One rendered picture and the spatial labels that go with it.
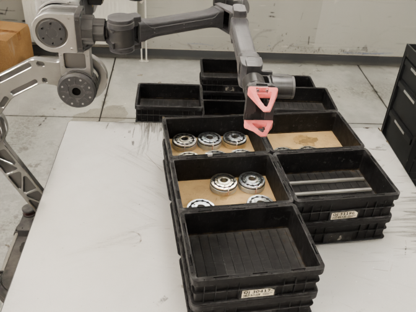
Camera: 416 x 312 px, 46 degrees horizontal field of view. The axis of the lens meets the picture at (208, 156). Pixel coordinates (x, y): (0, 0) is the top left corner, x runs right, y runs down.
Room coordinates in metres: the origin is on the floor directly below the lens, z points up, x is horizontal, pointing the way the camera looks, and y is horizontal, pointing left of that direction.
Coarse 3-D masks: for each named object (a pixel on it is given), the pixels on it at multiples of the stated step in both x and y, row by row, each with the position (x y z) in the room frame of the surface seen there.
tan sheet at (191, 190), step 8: (264, 176) 1.57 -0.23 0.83; (184, 184) 1.48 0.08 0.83; (192, 184) 1.48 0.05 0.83; (200, 184) 1.49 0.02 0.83; (208, 184) 1.49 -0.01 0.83; (184, 192) 1.44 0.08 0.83; (192, 192) 1.44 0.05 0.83; (200, 192) 1.44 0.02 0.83; (208, 192) 1.45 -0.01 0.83; (240, 192) 1.46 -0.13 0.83; (264, 192) 1.47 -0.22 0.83; (184, 200) 1.39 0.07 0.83; (192, 200) 1.39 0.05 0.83; (208, 200) 1.40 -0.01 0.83; (216, 200) 1.40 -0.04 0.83; (224, 200) 1.40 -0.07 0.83; (232, 200) 1.41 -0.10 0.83; (240, 200) 1.41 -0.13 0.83; (272, 200) 1.42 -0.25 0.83
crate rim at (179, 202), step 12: (216, 156) 1.54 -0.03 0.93; (228, 156) 1.55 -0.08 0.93; (240, 156) 1.55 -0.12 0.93; (252, 156) 1.56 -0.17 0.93; (264, 156) 1.57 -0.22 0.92; (276, 168) 1.49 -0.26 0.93; (288, 192) 1.35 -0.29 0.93; (180, 204) 1.25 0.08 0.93; (228, 204) 1.26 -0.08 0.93; (240, 204) 1.27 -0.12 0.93; (252, 204) 1.27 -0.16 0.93; (264, 204) 1.28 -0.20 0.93
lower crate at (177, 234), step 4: (172, 200) 1.40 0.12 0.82; (172, 204) 1.40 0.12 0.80; (172, 208) 1.46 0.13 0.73; (172, 212) 1.45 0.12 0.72; (172, 216) 1.42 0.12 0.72; (172, 220) 1.40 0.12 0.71; (176, 224) 1.27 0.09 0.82; (176, 228) 1.26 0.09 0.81; (176, 232) 1.29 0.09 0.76; (176, 236) 1.31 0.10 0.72; (176, 240) 1.30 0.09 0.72; (176, 244) 1.28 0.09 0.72
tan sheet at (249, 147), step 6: (222, 138) 1.83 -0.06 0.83; (246, 138) 1.84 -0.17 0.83; (222, 144) 1.78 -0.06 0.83; (246, 144) 1.79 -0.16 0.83; (174, 150) 1.70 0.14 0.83; (198, 150) 1.72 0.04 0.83; (204, 150) 1.72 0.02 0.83; (222, 150) 1.73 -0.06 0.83; (228, 150) 1.73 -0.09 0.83; (252, 150) 1.74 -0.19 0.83
